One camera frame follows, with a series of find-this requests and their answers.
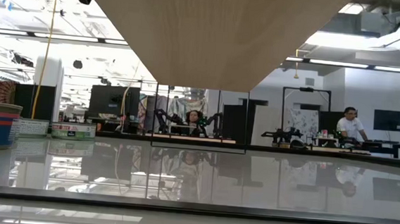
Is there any grey lid tuna can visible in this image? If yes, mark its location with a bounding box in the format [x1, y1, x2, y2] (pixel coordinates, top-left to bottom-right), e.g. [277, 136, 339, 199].
[50, 120, 98, 143]

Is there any gold lid tuna can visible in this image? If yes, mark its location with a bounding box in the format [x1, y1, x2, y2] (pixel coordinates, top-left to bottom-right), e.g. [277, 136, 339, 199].
[16, 118, 51, 140]

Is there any person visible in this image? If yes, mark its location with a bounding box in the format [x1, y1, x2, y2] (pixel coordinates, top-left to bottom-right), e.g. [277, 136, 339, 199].
[335, 106, 371, 142]
[183, 109, 204, 137]

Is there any wooden background table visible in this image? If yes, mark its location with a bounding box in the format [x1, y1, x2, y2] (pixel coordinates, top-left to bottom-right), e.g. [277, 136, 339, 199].
[144, 132, 237, 146]

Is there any black monitor screen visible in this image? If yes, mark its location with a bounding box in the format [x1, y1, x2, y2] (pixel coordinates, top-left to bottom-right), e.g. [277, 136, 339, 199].
[87, 84, 142, 125]

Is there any floral white cloth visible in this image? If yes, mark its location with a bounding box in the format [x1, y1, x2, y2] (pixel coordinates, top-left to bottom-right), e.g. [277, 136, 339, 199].
[287, 108, 321, 139]

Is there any black background table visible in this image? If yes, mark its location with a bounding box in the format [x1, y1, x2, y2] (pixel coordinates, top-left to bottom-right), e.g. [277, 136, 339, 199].
[309, 135, 400, 159]

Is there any black metal gantry frame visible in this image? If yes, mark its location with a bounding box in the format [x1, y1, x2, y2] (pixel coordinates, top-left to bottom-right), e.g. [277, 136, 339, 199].
[279, 85, 333, 143]

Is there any yellow power cable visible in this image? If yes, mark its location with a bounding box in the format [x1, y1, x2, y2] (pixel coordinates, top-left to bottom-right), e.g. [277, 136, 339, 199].
[30, 0, 61, 120]

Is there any wall mounted black screen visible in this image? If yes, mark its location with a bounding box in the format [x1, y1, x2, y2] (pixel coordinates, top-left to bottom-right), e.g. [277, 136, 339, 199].
[373, 108, 400, 132]

